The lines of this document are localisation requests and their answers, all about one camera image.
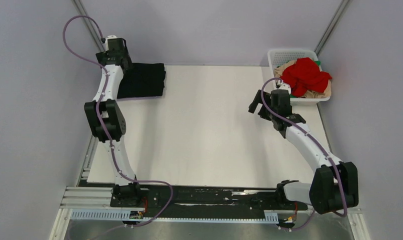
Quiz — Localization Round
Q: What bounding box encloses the black t shirt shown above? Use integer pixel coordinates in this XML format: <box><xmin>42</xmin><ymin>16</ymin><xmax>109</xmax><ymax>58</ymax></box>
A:
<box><xmin>117</xmin><ymin>63</ymin><xmax>166</xmax><ymax>99</ymax></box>

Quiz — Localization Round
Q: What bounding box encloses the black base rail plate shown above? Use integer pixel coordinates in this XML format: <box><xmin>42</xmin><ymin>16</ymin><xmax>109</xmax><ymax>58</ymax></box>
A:
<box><xmin>110</xmin><ymin>184</ymin><xmax>308</xmax><ymax>220</ymax></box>

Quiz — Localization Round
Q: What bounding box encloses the aluminium frame rail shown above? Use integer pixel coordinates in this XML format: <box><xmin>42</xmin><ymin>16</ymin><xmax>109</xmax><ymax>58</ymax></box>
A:
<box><xmin>60</xmin><ymin>187</ymin><xmax>112</xmax><ymax>209</ymax></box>

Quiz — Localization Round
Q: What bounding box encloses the slotted cable duct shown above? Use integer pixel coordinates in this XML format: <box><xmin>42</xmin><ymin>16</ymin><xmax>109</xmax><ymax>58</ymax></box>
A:
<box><xmin>70</xmin><ymin>208</ymin><xmax>279</xmax><ymax>224</ymax></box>

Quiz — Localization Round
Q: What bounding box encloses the aluminium corner post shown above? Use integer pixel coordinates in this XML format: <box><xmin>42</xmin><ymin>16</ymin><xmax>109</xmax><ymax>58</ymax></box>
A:
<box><xmin>68</xmin><ymin>0</ymin><xmax>105</xmax><ymax>52</ymax></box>
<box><xmin>314</xmin><ymin>0</ymin><xmax>352</xmax><ymax>56</ymax></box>

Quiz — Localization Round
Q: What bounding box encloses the red t shirt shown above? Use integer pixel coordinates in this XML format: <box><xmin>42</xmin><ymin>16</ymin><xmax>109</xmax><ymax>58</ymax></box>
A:
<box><xmin>279</xmin><ymin>57</ymin><xmax>333</xmax><ymax>98</ymax></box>

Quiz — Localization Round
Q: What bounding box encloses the left aluminium corner post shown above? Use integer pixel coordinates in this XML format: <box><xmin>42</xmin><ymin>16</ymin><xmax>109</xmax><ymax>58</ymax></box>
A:
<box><xmin>68</xmin><ymin>0</ymin><xmax>105</xmax><ymax>52</ymax></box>

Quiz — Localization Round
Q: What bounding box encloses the folded purple t shirt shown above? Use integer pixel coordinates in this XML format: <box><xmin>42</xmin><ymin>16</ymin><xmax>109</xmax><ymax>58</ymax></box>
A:
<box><xmin>117</xmin><ymin>96</ymin><xmax>163</xmax><ymax>102</ymax></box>

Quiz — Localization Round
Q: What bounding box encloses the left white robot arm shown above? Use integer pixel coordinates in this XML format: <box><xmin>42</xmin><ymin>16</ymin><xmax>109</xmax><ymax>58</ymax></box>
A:
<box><xmin>84</xmin><ymin>35</ymin><xmax>143</xmax><ymax>207</ymax></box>

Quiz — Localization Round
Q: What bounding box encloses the beige t shirt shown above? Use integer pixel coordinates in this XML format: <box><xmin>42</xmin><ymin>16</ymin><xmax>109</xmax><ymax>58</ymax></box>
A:
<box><xmin>273</xmin><ymin>60</ymin><xmax>332</xmax><ymax>100</ymax></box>

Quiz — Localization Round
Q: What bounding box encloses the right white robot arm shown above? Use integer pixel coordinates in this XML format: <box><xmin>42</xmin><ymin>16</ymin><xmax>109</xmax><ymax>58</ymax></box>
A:
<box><xmin>248</xmin><ymin>89</ymin><xmax>359</xmax><ymax>217</ymax></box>

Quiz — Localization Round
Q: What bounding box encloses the right aluminium corner post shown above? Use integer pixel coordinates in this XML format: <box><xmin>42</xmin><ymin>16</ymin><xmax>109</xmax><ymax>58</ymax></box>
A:
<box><xmin>314</xmin><ymin>0</ymin><xmax>352</xmax><ymax>56</ymax></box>

